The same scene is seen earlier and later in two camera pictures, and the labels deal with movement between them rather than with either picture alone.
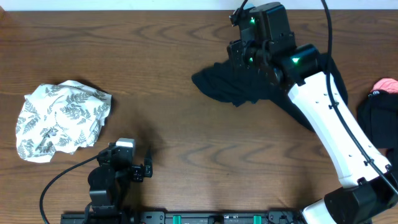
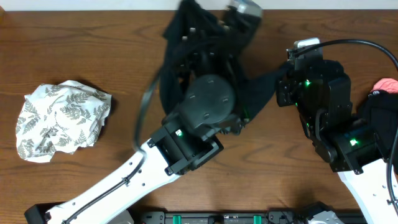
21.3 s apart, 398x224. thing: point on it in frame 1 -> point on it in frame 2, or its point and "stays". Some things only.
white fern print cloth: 60,117 stays
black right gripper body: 249,57 -> 290,94
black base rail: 182,217 stays
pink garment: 389,84 stays
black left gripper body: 137,174 -> 189,60
